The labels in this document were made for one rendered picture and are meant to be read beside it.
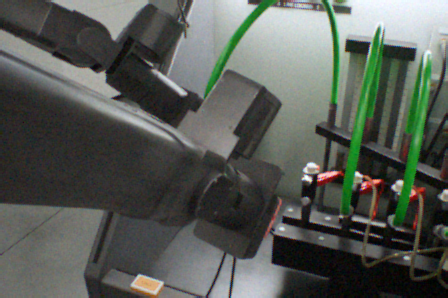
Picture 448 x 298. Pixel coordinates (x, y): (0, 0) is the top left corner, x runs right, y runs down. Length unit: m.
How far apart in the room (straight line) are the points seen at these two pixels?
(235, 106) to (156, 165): 0.13
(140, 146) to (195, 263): 0.82
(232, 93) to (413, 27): 0.69
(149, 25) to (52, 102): 0.49
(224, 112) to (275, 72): 0.73
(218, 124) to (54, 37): 0.31
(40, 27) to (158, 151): 0.39
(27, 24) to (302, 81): 0.67
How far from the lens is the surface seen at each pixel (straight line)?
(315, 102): 1.10
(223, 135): 0.36
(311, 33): 1.05
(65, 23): 0.62
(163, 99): 0.64
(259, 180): 0.47
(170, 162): 0.26
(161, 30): 0.65
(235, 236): 0.47
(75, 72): 3.61
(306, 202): 0.85
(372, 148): 0.97
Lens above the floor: 1.56
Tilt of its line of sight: 30 degrees down
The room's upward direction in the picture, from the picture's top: straight up
